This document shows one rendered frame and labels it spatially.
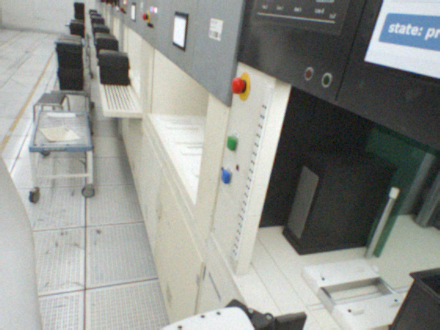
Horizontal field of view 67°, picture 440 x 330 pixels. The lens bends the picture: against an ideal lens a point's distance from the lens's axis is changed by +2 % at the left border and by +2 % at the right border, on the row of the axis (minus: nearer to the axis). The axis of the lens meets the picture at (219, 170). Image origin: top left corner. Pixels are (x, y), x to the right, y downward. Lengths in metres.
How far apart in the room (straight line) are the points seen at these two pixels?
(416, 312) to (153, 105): 1.88
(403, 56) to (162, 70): 1.85
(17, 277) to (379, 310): 0.85
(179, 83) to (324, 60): 1.74
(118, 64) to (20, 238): 2.90
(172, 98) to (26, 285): 2.06
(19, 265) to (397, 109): 0.42
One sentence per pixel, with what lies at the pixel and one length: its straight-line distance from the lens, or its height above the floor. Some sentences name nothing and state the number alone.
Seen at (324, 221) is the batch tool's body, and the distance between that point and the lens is 1.04.
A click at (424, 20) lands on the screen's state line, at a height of 1.52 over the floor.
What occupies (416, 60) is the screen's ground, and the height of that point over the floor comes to 1.48.
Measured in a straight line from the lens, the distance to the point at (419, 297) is 0.74.
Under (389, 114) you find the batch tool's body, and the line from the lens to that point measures 0.47.
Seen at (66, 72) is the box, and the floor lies 0.66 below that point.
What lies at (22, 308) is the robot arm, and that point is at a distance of 0.24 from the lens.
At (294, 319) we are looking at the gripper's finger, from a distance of 0.42.
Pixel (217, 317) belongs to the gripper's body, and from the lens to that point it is 0.38.
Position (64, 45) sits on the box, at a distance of 4.21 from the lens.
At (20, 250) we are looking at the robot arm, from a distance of 0.26.
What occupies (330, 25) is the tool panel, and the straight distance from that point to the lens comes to 0.58.
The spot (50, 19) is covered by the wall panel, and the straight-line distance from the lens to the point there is 14.03.
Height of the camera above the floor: 1.50
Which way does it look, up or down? 25 degrees down
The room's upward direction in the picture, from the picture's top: 9 degrees clockwise
